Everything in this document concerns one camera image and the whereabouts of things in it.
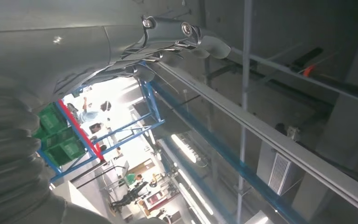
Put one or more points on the white air conditioner unit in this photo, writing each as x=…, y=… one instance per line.
x=277, y=173

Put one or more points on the grey ceiling pole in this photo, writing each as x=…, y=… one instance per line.
x=245, y=77

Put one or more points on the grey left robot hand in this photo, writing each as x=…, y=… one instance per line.
x=58, y=52

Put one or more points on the black humanoid robot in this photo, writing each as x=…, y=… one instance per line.
x=129, y=194

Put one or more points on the blue metal rack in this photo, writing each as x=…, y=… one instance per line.
x=78, y=128

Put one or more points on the grey ceiling rail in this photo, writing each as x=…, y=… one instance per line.
x=274, y=133

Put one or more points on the green plastic crate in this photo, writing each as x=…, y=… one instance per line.
x=64, y=151
x=50, y=119
x=57, y=137

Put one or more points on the person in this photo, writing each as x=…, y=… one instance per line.
x=89, y=116
x=131, y=178

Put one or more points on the blue ceiling beam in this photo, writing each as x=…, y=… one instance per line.
x=228, y=157

